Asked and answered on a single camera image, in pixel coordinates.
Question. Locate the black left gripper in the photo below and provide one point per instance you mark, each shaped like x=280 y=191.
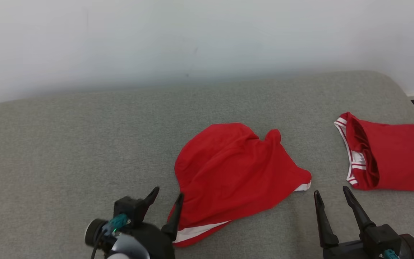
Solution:
x=156 y=244

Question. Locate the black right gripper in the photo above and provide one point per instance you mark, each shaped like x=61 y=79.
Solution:
x=347 y=251

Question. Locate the red shorts with white bands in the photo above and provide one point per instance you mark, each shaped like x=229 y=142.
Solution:
x=228 y=172

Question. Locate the red jersey with white tee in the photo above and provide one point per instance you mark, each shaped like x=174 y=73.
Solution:
x=401 y=158

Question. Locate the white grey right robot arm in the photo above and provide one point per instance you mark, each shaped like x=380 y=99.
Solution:
x=412 y=246

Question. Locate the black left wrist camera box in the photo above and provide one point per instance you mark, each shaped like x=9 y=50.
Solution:
x=128 y=208

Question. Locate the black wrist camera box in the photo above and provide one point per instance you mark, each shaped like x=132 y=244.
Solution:
x=383 y=237
x=128 y=208

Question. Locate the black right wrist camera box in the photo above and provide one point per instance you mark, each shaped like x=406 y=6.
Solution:
x=383 y=237

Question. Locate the teal left camera connector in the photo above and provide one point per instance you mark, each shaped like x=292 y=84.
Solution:
x=116 y=223

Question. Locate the teal camera connector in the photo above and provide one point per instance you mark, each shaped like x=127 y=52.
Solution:
x=391 y=254
x=116 y=223

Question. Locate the teal right camera connector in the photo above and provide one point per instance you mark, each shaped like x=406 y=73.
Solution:
x=391 y=254

